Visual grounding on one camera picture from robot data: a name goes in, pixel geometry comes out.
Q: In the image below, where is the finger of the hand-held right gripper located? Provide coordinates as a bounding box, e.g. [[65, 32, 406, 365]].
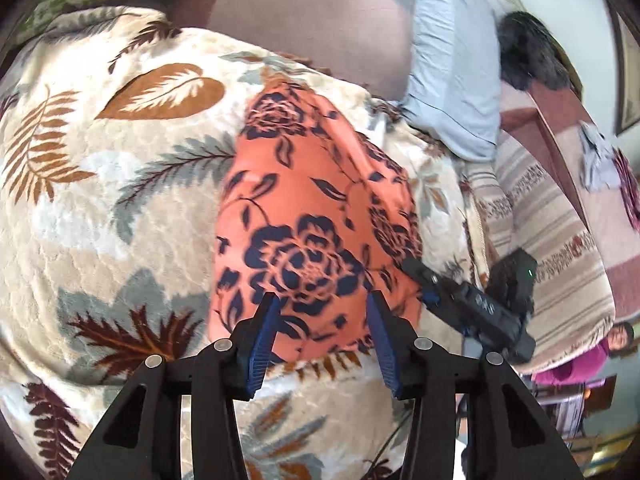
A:
[[401, 257, 473, 317]]

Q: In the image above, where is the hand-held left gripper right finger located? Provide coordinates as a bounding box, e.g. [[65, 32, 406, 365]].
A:
[[366, 290, 584, 480]]

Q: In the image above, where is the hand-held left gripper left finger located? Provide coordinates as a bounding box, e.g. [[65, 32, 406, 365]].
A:
[[65, 292, 284, 480]]

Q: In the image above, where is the orange floral blouse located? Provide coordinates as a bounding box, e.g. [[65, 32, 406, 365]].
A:
[[212, 81, 427, 362]]

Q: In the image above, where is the striped floral blanket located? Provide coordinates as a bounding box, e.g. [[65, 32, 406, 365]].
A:
[[462, 132, 617, 374]]

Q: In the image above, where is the pink and maroon quilt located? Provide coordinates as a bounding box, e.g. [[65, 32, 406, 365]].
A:
[[500, 80, 640, 319]]

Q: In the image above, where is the brown wooden furniture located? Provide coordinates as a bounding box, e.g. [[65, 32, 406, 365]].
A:
[[535, 376, 621, 442]]

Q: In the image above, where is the small pale blue cloth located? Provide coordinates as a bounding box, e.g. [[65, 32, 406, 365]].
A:
[[577, 121, 622, 192]]

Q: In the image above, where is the cream leaf-print blanket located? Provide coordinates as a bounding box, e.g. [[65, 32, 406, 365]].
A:
[[0, 5, 495, 480]]

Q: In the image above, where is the blue-grey pillow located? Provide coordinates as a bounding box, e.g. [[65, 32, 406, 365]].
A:
[[400, 0, 504, 164]]

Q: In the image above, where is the mauve bed sheet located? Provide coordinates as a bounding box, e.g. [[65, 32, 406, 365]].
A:
[[165, 0, 417, 107]]

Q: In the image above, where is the black cable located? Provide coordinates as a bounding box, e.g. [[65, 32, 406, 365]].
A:
[[364, 407, 418, 478]]

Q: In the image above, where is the framed wall picture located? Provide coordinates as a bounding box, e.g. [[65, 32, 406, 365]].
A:
[[607, 5, 640, 137]]

